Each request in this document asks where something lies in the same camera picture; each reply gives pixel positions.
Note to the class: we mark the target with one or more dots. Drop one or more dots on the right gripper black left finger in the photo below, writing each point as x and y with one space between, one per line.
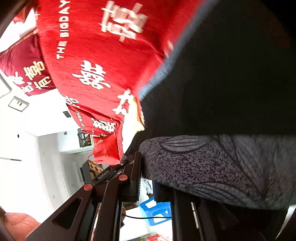
94 211

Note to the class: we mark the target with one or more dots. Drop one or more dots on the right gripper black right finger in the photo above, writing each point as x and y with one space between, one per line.
193 217

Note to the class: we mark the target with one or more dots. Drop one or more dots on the black pants grey waistband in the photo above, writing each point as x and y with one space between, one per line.
220 113

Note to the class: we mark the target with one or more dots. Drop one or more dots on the blue plastic stool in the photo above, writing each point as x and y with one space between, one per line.
155 212

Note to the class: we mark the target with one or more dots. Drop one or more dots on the red blanket white lettering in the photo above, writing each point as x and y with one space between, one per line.
100 54

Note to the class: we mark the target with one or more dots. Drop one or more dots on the dark red pillow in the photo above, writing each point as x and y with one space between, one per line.
24 65

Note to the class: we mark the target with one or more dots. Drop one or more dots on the white wall socket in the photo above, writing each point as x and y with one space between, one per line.
18 104

